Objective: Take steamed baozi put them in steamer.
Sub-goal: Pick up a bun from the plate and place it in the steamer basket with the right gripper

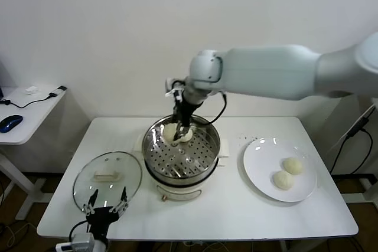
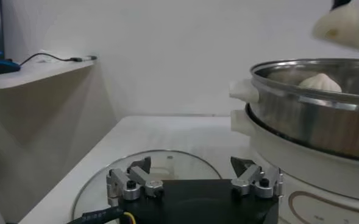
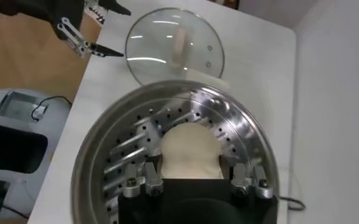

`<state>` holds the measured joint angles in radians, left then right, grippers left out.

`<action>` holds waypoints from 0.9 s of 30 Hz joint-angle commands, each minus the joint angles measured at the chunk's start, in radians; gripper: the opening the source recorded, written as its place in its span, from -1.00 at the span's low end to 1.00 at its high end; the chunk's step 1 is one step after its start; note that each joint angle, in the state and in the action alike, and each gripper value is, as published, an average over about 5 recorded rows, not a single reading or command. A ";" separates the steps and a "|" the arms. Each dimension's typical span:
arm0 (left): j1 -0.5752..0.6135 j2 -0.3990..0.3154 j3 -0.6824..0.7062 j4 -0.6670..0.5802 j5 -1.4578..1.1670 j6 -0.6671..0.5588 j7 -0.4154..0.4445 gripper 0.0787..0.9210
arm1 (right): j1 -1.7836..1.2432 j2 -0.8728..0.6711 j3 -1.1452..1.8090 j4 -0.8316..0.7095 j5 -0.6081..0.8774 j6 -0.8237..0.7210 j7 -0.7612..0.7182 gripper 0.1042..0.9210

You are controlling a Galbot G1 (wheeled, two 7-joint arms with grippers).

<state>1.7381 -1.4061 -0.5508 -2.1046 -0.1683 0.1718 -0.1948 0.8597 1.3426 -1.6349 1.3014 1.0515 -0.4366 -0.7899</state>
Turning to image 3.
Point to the white robot base body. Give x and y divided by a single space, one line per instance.
57 124

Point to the steel perforated steamer basket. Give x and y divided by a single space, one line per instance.
243 121

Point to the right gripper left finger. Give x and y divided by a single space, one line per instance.
151 181

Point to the white steamed baozi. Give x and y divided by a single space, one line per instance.
191 149

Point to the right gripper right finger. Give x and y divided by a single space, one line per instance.
241 181

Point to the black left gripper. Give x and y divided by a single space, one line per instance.
45 10

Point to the round glass pot lid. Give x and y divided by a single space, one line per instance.
167 45

